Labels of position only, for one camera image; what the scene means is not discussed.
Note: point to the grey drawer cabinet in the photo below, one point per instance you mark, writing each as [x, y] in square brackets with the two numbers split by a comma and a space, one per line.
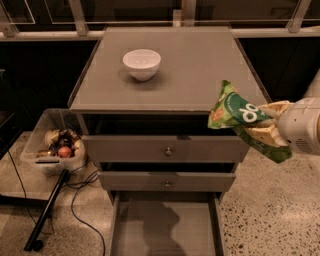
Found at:
[194, 62]

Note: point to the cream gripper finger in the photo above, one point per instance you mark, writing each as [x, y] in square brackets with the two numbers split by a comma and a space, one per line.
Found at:
[269, 136]
[275, 109]

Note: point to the clear plastic storage bin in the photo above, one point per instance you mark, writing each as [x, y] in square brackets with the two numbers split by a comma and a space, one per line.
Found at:
[55, 128]

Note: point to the white ceramic bowl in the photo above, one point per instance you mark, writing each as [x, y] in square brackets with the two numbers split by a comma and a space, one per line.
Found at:
[142, 64]

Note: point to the green rice chip bag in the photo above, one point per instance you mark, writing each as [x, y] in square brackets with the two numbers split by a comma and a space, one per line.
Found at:
[233, 111]

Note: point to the grey middle drawer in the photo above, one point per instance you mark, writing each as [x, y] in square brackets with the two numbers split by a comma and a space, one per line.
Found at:
[184, 177]

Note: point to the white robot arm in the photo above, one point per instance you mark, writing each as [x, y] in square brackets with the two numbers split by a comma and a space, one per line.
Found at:
[312, 91]

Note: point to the black metal stand leg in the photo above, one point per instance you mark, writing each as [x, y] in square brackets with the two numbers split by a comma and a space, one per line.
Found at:
[33, 243]

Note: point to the grey bottom drawer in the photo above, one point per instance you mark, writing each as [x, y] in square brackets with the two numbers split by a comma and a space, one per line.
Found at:
[166, 224]

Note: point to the brass drawer knob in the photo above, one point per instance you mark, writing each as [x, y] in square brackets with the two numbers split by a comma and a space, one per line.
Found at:
[168, 152]
[167, 184]

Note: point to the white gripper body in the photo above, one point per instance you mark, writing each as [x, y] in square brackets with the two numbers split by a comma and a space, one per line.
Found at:
[297, 125]

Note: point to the grey top drawer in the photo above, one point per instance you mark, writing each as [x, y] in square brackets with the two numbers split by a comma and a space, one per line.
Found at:
[172, 138]

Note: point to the white metal railing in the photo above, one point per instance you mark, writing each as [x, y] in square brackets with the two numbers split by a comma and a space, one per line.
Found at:
[59, 20]

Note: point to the red apple in bin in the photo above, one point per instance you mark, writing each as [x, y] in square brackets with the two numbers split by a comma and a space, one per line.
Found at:
[64, 152]

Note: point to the grey drawer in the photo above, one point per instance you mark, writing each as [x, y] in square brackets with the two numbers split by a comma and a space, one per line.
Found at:
[172, 138]
[166, 224]
[184, 177]

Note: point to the brass top drawer knob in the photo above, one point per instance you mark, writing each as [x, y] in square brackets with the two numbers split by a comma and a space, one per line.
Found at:
[168, 152]

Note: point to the brass middle drawer knob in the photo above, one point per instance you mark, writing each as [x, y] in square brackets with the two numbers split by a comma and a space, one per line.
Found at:
[167, 184]

